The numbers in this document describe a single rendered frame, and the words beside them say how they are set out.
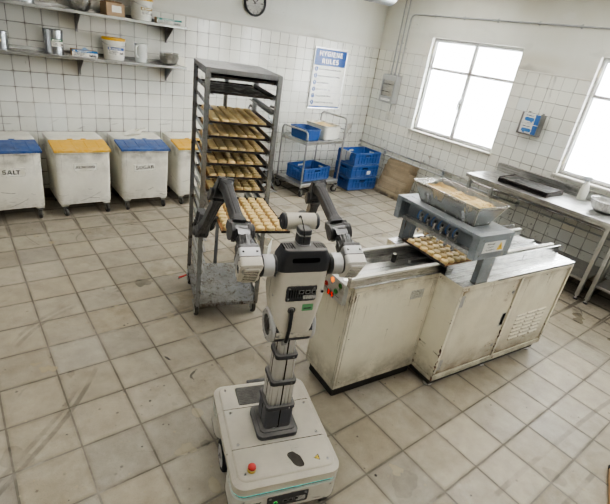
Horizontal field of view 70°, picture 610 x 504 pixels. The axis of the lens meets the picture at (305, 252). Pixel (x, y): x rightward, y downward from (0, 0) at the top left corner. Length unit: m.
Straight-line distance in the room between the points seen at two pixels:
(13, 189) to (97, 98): 1.41
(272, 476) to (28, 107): 4.56
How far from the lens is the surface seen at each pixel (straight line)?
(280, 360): 2.08
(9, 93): 5.60
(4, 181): 5.12
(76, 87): 5.68
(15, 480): 2.69
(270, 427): 2.34
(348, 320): 2.59
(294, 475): 2.27
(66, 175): 5.17
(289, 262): 1.74
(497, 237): 2.85
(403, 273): 2.70
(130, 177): 5.34
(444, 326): 3.00
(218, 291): 3.59
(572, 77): 6.16
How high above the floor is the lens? 2.04
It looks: 25 degrees down
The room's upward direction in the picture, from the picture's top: 9 degrees clockwise
